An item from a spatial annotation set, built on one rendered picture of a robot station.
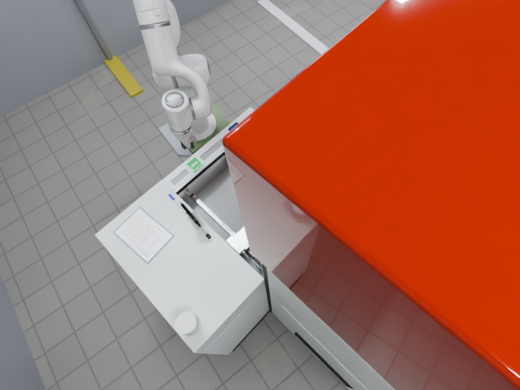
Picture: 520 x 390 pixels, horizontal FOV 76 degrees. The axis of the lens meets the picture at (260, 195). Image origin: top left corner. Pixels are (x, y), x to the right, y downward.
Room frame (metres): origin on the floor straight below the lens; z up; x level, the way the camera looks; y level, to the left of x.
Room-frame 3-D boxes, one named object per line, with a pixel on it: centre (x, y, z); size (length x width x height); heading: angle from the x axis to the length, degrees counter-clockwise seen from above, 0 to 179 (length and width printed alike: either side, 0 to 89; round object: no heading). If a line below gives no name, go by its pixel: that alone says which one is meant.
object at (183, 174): (0.89, 0.18, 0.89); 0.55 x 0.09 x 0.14; 130
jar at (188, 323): (0.13, 0.29, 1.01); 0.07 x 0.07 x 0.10
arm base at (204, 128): (1.09, 0.27, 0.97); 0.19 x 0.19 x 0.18
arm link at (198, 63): (1.08, 0.24, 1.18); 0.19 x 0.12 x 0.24; 95
